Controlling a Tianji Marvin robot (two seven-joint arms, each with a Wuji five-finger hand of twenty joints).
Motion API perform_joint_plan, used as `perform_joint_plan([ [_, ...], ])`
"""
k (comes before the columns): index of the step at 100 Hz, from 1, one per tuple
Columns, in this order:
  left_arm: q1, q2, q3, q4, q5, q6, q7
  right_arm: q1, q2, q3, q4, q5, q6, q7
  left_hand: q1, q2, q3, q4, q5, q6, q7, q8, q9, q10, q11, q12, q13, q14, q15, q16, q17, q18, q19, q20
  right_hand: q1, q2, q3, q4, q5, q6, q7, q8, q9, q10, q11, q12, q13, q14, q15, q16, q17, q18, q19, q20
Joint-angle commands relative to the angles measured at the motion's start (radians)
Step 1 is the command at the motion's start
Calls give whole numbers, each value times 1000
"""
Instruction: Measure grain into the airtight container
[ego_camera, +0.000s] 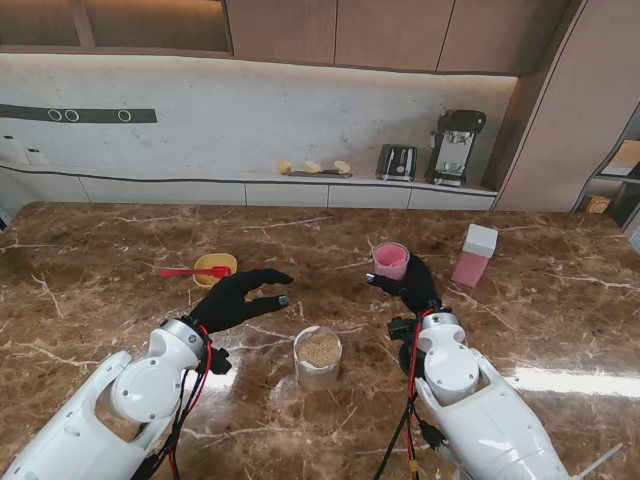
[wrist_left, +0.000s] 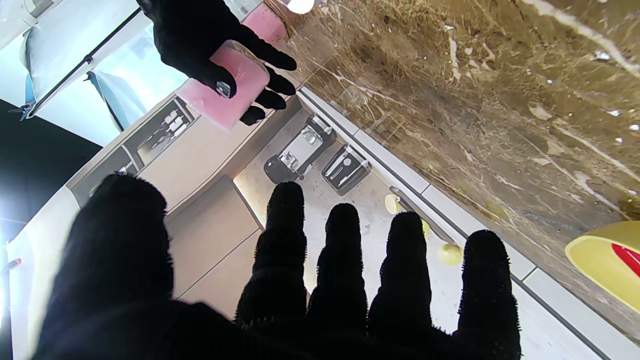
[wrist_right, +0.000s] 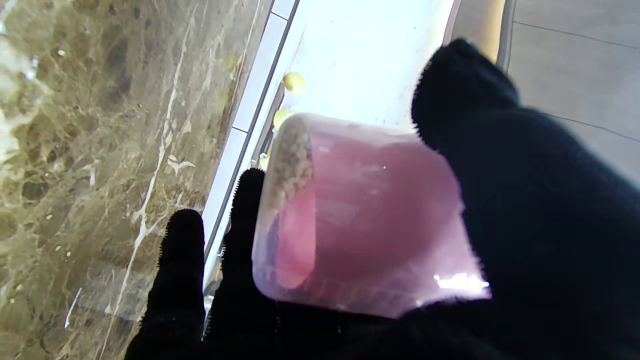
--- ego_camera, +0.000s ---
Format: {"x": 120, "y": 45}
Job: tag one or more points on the yellow plastic bowl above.
{"x": 212, "y": 267}

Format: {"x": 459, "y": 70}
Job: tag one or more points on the white wall device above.
{"x": 7, "y": 147}
{"x": 36, "y": 156}

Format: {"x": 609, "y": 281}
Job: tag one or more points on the red plastic spoon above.
{"x": 200, "y": 272}

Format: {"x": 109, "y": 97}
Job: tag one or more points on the dark open shelf unit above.
{"x": 627, "y": 195}

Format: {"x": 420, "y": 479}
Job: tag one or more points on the white counter with drawers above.
{"x": 285, "y": 194}

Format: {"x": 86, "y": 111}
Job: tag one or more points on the yellow lemon piece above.
{"x": 313, "y": 167}
{"x": 342, "y": 166}
{"x": 284, "y": 167}

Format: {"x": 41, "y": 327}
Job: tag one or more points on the clear grain jar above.
{"x": 318, "y": 360}

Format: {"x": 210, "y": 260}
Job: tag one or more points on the black wall power strip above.
{"x": 100, "y": 116}

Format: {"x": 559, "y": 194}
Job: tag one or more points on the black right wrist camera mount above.
{"x": 402, "y": 330}

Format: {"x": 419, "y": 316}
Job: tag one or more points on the black espresso machine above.
{"x": 455, "y": 145}

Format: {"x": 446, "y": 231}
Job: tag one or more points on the brown wall cabinets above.
{"x": 380, "y": 35}

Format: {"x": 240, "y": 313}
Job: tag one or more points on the tall brown cabinet panel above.
{"x": 550, "y": 125}

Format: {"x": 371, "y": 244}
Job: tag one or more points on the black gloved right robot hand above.
{"x": 415, "y": 290}

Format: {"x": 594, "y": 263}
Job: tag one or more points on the pink measuring cup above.
{"x": 391, "y": 260}

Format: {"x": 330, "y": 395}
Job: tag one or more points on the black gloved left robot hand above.
{"x": 230, "y": 305}

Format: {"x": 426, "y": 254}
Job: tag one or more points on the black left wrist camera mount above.
{"x": 217, "y": 360}

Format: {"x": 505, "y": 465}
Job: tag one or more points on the dark cutting board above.
{"x": 310, "y": 174}

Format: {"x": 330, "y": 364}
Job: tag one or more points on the pink container with white lid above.
{"x": 475, "y": 255}

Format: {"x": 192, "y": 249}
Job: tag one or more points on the tan book on shelf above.
{"x": 627, "y": 157}

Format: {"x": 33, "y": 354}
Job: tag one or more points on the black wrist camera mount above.
{"x": 402, "y": 330}
{"x": 217, "y": 360}

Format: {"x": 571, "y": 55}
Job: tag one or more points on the black and silver toaster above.
{"x": 397, "y": 162}

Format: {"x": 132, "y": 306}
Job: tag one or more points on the small wooden box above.
{"x": 597, "y": 204}

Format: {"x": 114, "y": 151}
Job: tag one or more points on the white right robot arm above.
{"x": 490, "y": 405}

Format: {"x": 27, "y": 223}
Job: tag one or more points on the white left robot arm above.
{"x": 110, "y": 410}

